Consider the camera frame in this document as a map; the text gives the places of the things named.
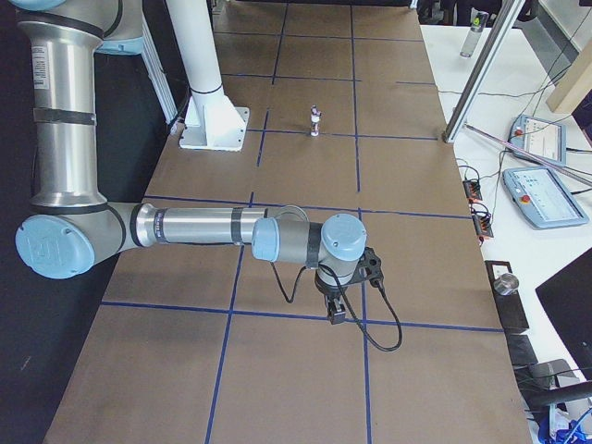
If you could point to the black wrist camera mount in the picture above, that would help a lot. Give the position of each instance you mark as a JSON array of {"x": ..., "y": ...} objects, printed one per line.
[{"x": 368, "y": 269}]

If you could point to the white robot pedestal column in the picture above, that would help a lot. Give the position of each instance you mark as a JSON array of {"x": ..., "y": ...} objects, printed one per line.
[{"x": 212, "y": 121}]

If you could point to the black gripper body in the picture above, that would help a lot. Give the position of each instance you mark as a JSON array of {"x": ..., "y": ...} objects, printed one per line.
[{"x": 331, "y": 290}]

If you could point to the black monitor corner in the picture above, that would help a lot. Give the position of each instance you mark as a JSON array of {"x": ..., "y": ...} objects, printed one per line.
[{"x": 566, "y": 300}]

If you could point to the far teach pendant tablet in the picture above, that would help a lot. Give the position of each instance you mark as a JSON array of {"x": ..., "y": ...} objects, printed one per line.
[{"x": 540, "y": 137}]

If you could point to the white PPR pipe valve piece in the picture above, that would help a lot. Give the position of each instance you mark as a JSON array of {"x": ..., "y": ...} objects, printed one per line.
[{"x": 315, "y": 121}]

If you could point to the near teach pendant tablet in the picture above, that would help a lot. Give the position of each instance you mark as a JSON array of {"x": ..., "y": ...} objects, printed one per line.
[{"x": 542, "y": 198}]

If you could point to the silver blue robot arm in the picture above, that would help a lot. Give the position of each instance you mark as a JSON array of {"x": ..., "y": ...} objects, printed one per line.
[{"x": 74, "y": 227}]

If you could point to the aluminium frame post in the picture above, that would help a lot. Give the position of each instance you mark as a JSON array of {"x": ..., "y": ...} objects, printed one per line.
[{"x": 508, "y": 15}]

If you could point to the wooden plank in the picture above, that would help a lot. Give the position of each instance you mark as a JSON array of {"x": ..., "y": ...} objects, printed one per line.
[{"x": 574, "y": 85}]

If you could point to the metal weight cylinder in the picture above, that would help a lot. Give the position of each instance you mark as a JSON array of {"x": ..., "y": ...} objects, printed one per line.
[{"x": 506, "y": 284}]

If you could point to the teach pendant tablet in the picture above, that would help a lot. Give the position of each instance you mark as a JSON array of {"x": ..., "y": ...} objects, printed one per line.
[
  {"x": 540, "y": 137},
  {"x": 542, "y": 198}
]

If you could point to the clear water bottle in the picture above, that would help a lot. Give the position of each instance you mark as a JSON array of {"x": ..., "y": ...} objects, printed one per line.
[{"x": 478, "y": 24}]

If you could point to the orange black connector board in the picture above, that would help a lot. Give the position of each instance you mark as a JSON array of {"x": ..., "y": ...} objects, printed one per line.
[{"x": 472, "y": 189}]

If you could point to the black flat block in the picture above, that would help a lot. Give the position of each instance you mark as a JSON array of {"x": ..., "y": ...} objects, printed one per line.
[{"x": 510, "y": 309}]

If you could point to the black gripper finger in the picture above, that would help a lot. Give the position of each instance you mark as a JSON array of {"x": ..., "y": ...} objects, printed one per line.
[{"x": 336, "y": 311}]

